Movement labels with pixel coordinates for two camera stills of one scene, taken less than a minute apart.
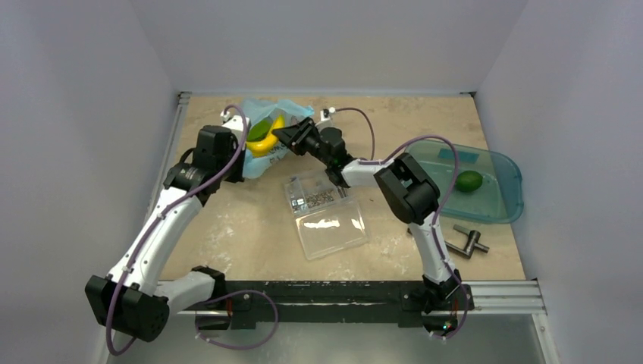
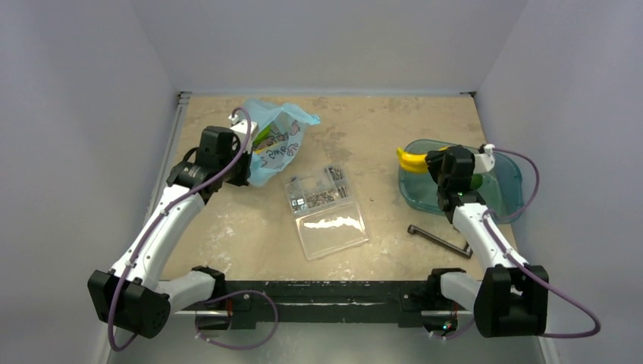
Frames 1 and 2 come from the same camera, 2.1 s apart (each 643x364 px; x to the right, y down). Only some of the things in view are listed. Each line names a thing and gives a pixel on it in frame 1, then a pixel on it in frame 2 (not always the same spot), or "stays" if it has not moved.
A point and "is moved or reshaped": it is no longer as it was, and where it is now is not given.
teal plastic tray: (489, 186) stays
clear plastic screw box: (327, 221) stays
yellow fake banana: (265, 145) is moved or reshaped
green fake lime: (468, 181) stays
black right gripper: (305, 138) to (446, 199)
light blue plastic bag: (259, 110) is moved or reshaped
